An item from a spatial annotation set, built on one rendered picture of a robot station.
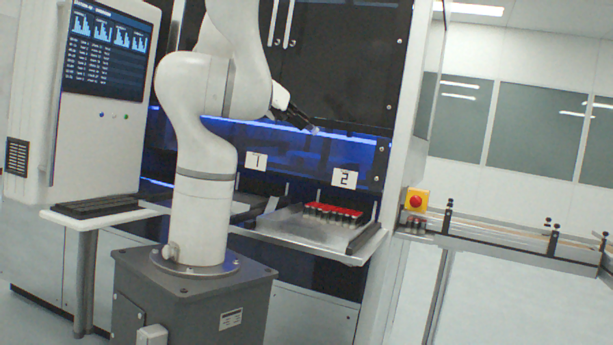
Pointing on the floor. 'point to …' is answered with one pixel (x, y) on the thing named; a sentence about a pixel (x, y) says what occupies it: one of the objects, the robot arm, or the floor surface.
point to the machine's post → (396, 168)
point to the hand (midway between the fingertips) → (300, 119)
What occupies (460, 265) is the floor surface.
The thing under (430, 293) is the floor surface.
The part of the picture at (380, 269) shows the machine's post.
